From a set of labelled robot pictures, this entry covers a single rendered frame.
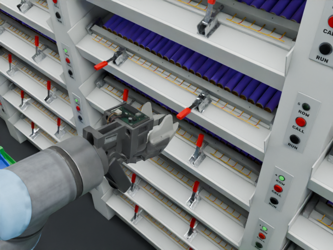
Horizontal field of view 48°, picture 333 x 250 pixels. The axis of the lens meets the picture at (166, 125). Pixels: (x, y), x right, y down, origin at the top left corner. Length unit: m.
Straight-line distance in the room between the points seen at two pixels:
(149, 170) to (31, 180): 0.70
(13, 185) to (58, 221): 1.24
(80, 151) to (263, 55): 0.35
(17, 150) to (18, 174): 1.56
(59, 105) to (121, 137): 0.86
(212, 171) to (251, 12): 0.42
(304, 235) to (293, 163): 0.21
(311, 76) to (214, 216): 0.59
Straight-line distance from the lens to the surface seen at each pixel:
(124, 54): 0.98
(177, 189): 1.15
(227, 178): 0.95
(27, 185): 0.53
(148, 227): 1.51
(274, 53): 0.68
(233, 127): 0.80
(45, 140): 1.89
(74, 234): 1.71
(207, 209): 1.11
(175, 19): 0.77
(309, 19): 0.59
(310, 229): 0.91
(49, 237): 1.73
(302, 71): 0.63
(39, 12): 1.26
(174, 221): 1.31
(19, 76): 1.67
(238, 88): 0.83
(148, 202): 1.35
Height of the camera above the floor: 1.44
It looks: 44 degrees down
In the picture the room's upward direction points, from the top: straight up
